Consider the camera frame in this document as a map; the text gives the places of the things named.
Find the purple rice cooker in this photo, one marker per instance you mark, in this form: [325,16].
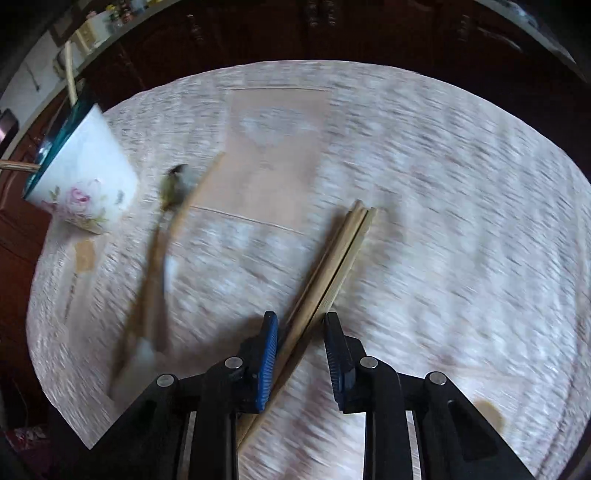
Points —
[7,125]

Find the beige rectangular mat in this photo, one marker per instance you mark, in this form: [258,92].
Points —
[286,175]

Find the yellow countertop appliance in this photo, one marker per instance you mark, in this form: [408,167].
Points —
[87,36]

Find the red patterned cloth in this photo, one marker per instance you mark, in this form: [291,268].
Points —
[27,438]

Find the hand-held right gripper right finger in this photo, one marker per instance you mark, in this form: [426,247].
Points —
[334,364]

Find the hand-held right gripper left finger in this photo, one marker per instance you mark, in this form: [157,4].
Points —
[268,364]

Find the metal spoon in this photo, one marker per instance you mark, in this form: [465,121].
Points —
[174,187]

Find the wooden chopstick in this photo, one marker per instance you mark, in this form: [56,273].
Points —
[70,74]
[322,263]
[350,258]
[203,184]
[338,263]
[18,166]

